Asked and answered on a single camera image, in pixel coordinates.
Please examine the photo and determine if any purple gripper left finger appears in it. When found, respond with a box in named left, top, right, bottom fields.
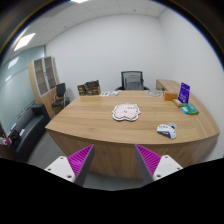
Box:
left=45, top=145, right=95, bottom=186

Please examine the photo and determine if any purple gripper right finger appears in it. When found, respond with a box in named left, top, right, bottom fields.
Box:
left=134, top=144, right=182, bottom=184

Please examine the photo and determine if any white blue computer mouse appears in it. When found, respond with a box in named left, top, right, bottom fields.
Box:
left=157, top=124, right=176, bottom=139

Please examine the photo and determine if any pink cartoon mouse pad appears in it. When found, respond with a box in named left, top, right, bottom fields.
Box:
left=112, top=104, right=140, bottom=121

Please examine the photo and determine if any large wooden office desk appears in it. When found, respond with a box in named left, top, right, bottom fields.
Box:
left=46, top=91, right=220, bottom=178

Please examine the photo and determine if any black leather sofa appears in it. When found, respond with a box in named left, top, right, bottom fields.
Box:
left=8, top=104, right=50, bottom=163

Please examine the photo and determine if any blue small packet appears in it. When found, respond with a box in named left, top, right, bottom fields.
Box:
left=181, top=107, right=189, bottom=114

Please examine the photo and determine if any green packet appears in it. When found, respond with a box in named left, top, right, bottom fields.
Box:
left=184, top=104, right=199, bottom=115

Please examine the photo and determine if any orange small box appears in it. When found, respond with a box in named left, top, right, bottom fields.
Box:
left=164, top=92, right=178, bottom=101

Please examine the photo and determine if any round grey coaster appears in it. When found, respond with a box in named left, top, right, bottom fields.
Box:
left=147, top=90, right=163, bottom=97

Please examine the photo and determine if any small brown box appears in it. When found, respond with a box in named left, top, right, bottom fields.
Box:
left=77, top=84, right=87, bottom=96

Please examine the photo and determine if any black visitor chair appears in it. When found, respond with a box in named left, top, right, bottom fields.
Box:
left=52, top=83, right=70, bottom=109

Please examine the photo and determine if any dark cardboard box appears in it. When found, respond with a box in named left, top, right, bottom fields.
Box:
left=85, top=80, right=101, bottom=95

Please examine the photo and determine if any purple standing sign card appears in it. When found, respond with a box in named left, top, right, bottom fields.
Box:
left=178, top=83, right=190, bottom=103

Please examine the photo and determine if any grey mesh office chair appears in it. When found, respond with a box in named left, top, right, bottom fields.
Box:
left=117, top=71, right=148, bottom=90

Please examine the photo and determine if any wooden glass-door cabinet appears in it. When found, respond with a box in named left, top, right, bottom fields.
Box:
left=28, top=56, right=59, bottom=118

